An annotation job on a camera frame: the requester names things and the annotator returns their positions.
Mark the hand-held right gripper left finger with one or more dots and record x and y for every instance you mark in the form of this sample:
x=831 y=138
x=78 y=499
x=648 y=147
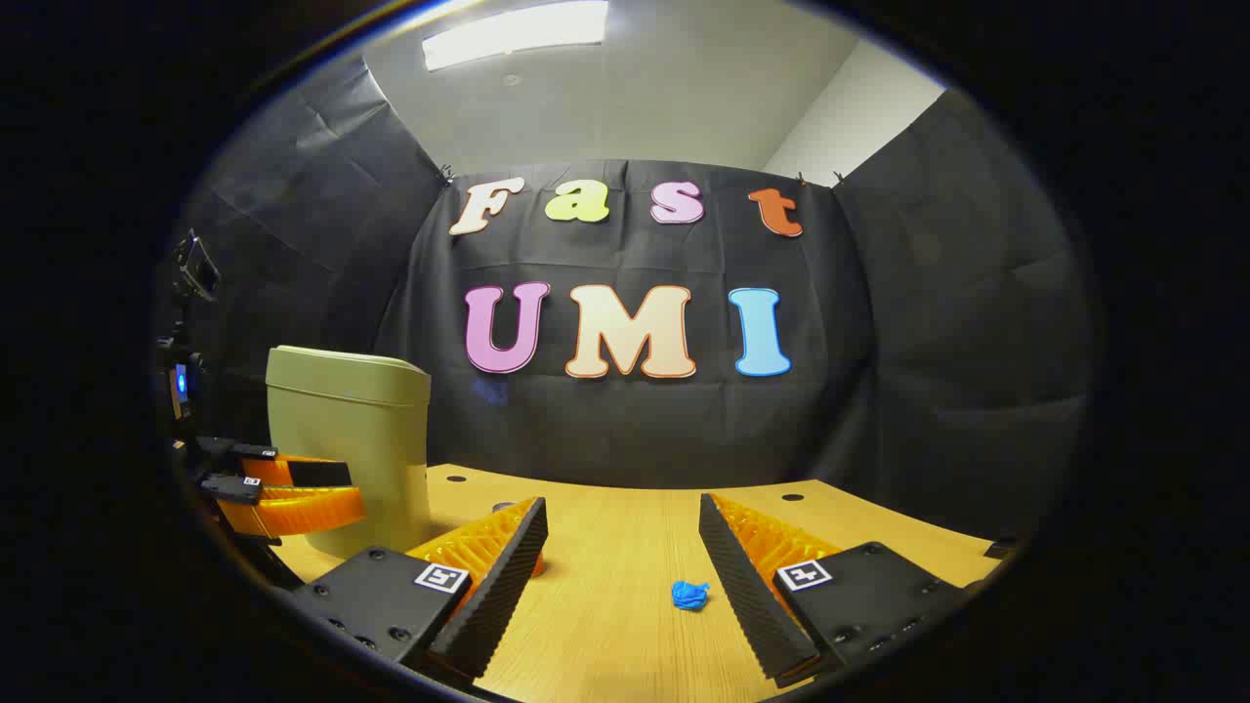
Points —
x=498 y=596

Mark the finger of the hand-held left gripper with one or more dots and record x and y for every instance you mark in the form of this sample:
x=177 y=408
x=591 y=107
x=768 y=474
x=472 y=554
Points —
x=317 y=473
x=312 y=510

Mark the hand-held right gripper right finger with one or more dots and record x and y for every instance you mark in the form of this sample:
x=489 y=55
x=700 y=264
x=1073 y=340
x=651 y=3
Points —
x=747 y=596

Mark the blue paper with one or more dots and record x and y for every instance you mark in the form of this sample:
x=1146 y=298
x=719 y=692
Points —
x=689 y=595

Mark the green desktop garbage bin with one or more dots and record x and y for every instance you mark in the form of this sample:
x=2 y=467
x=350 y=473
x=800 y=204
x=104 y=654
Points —
x=352 y=420

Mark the wooden desktop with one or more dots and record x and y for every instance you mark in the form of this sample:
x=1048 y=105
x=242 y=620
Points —
x=615 y=625

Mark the black backdrop cloth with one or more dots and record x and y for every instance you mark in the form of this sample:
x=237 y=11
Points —
x=635 y=430

